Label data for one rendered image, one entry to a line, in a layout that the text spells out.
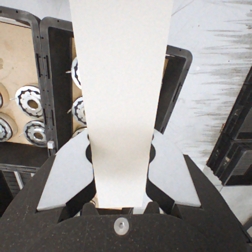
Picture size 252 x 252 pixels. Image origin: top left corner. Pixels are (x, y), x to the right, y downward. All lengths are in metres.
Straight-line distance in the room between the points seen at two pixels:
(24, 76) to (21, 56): 0.05
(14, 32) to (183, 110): 0.62
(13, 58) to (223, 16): 0.66
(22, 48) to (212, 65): 0.63
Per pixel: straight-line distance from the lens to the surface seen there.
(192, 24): 0.57
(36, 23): 0.32
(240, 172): 1.57
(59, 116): 0.37
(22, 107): 0.47
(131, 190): 0.18
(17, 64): 0.47
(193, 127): 0.68
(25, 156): 0.54
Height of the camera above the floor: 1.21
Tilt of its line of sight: 61 degrees down
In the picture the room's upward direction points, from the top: 176 degrees clockwise
